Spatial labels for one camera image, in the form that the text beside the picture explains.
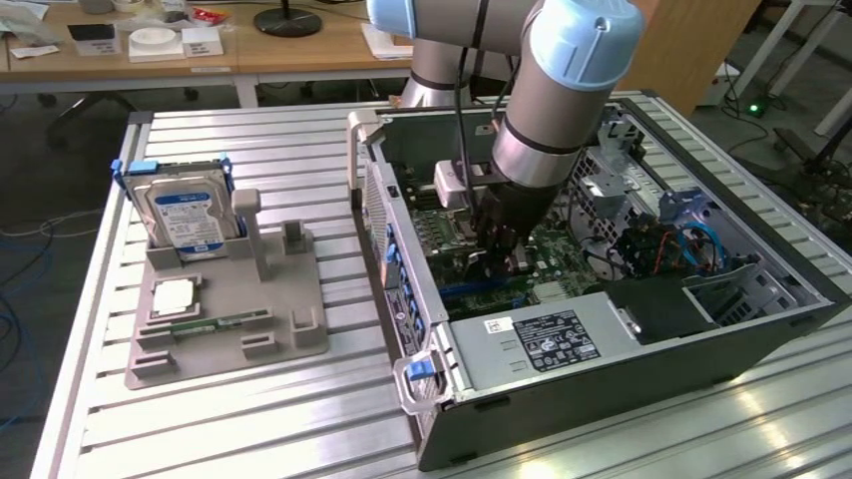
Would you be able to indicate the metal disk bay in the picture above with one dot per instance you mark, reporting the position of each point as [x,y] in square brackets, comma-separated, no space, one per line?
[612,189]

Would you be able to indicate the black open PC case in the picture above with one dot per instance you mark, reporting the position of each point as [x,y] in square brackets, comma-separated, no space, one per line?
[599,399]

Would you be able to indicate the CPU chip with silver lid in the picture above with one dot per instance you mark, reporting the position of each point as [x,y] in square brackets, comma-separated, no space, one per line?
[175,297]

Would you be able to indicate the white desk frame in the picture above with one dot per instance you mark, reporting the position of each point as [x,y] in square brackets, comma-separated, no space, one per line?
[788,45]

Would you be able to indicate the grey plastic parts rack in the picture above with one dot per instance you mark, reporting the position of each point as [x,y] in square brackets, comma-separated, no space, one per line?
[220,349]

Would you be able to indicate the black chair base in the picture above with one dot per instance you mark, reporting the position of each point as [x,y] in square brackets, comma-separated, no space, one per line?
[80,110]

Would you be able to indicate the stack of white papers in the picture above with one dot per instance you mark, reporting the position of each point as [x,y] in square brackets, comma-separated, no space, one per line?
[389,50]

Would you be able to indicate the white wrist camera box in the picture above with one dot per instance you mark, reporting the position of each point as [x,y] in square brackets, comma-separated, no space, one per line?
[452,189]

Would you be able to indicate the black lamp base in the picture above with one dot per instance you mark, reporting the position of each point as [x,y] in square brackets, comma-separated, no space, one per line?
[285,22]

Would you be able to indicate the white box with round hole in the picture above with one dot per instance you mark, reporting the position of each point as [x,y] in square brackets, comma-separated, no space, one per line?
[156,45]

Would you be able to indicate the black and white box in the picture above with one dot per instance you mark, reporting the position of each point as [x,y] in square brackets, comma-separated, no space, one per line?
[96,40]

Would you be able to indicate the blue expansion slot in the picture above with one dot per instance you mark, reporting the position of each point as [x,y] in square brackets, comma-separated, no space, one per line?
[452,289]

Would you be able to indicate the device with green light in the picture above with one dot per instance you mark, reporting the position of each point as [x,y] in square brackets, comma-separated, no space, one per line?
[753,107]

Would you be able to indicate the green motherboard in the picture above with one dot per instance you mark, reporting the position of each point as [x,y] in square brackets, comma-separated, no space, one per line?
[559,269]

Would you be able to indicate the wooden cabinet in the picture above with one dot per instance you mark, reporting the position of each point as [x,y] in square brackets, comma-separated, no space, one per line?
[685,50]

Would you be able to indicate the grey power supply with label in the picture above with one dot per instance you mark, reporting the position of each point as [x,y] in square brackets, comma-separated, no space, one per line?
[532,344]

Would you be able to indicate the red packet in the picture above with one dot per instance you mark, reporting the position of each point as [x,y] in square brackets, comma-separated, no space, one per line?
[207,15]

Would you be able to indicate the wooden desk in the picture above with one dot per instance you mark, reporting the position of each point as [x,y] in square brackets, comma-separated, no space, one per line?
[67,70]

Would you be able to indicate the black stand base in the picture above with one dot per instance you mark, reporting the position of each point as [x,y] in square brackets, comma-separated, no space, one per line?
[819,159]

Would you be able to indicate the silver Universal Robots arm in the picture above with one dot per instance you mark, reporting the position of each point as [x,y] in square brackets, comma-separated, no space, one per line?
[572,100]

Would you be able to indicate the small white box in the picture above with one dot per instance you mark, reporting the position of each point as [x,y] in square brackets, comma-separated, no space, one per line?
[203,42]

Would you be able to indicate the green RAM stick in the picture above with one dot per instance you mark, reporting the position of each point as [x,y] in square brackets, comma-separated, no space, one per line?
[200,327]

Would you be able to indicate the black plastic shroud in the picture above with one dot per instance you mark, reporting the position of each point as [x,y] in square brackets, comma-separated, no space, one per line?
[659,309]

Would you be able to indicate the hard disk with blue bracket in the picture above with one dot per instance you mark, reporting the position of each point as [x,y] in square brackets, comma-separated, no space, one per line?
[180,214]

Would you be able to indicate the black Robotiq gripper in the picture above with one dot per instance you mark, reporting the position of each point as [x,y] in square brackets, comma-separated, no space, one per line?
[516,214]

